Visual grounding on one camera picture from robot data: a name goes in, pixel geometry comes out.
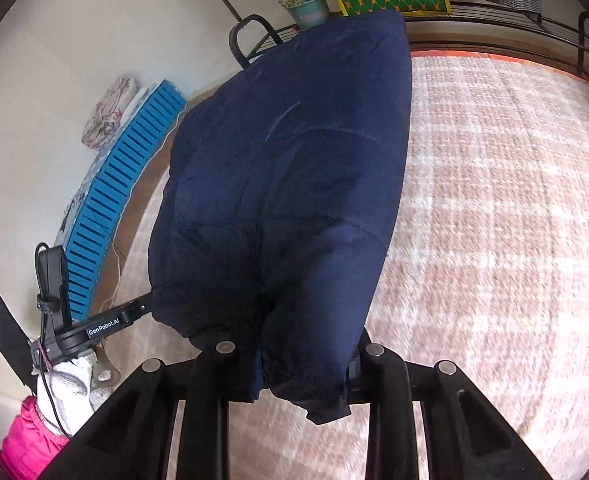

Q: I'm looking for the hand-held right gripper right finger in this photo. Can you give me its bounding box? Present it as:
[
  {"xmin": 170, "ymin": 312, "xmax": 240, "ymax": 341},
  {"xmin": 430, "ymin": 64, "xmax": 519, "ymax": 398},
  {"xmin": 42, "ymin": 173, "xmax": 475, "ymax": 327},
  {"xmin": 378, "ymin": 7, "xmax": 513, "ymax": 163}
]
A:
[{"xmin": 347, "ymin": 329, "xmax": 550, "ymax": 480}]

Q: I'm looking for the blue slatted bench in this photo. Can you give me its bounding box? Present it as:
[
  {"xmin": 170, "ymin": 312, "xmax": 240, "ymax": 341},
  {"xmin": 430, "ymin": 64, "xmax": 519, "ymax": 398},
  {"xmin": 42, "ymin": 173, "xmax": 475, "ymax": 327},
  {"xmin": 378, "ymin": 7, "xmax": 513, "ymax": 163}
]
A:
[{"xmin": 54, "ymin": 80, "xmax": 188, "ymax": 321}]

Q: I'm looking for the person's left hand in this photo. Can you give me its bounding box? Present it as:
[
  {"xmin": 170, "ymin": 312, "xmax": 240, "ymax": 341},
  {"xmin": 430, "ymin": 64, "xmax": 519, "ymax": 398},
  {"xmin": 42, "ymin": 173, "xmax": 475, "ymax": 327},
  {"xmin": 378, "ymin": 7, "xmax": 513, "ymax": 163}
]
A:
[{"xmin": 44, "ymin": 352, "xmax": 112, "ymax": 423}]

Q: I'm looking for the black flat panel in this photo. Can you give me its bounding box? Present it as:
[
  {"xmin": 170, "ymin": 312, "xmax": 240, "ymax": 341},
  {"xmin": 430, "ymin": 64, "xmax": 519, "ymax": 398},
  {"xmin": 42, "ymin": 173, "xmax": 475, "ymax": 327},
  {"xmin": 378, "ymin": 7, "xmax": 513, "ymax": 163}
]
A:
[{"xmin": 0, "ymin": 284, "xmax": 42, "ymax": 388}]

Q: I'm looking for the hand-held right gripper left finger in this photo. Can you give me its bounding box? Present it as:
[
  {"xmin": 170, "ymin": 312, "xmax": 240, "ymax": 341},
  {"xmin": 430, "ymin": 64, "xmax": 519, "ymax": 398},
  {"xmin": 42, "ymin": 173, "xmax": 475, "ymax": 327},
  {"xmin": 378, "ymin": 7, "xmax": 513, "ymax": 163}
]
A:
[{"xmin": 39, "ymin": 341, "xmax": 256, "ymax": 480}]

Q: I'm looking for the small potted plant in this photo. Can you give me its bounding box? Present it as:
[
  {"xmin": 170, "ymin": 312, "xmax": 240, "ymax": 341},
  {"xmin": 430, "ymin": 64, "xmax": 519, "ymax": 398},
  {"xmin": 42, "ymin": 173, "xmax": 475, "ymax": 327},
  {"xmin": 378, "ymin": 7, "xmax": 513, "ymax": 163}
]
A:
[{"xmin": 279, "ymin": 0, "xmax": 331, "ymax": 30}]

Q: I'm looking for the person's left forearm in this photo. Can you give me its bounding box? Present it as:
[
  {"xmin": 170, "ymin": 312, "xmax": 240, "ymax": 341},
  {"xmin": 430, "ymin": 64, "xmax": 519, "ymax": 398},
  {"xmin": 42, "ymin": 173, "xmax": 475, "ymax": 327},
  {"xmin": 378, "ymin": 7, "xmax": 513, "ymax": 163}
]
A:
[{"xmin": 0, "ymin": 395, "xmax": 72, "ymax": 480}]

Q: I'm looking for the navy puffer jacket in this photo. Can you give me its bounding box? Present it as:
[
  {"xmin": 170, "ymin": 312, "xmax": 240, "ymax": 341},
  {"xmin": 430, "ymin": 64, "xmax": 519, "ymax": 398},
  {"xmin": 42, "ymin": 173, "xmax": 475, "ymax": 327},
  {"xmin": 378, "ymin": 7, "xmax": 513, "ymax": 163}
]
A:
[{"xmin": 147, "ymin": 9, "xmax": 414, "ymax": 426}]

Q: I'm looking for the floral rolled quilt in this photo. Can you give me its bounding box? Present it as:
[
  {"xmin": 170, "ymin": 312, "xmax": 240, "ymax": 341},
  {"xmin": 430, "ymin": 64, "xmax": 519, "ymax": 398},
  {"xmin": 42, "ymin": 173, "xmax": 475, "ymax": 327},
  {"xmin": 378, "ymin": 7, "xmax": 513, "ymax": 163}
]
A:
[{"xmin": 82, "ymin": 75, "xmax": 142, "ymax": 150}]

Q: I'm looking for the patterned bench cover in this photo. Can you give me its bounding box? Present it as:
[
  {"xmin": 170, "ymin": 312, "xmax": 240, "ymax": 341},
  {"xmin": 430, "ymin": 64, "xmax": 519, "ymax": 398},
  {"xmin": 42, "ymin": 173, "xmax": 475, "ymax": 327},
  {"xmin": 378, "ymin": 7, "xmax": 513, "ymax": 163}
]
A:
[{"xmin": 57, "ymin": 157, "xmax": 102, "ymax": 243}]

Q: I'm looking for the white cable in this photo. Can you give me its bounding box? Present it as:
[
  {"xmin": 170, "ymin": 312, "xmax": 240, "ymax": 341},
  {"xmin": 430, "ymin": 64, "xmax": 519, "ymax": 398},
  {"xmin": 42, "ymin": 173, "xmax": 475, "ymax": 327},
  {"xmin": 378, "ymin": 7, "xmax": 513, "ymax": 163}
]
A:
[{"xmin": 102, "ymin": 110, "xmax": 185, "ymax": 311}]

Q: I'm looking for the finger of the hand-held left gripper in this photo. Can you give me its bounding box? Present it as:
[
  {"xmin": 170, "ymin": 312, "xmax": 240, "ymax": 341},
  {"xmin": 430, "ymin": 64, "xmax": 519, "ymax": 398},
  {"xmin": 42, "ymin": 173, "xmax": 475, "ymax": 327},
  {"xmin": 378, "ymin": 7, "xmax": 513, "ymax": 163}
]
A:
[{"xmin": 117, "ymin": 299, "xmax": 154, "ymax": 325}]

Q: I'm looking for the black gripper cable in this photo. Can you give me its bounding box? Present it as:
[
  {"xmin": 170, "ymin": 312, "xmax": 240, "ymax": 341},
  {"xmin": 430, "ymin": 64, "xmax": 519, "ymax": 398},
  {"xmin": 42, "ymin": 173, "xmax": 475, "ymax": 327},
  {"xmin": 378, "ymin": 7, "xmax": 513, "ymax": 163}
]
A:
[{"xmin": 33, "ymin": 342, "xmax": 75, "ymax": 436}]

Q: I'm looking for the black metal clothes rack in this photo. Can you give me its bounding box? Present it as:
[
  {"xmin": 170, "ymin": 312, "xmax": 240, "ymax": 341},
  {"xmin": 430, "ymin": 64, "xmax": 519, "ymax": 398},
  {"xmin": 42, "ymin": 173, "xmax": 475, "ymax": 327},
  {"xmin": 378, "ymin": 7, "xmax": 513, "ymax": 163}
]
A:
[{"xmin": 228, "ymin": 0, "xmax": 589, "ymax": 78}]

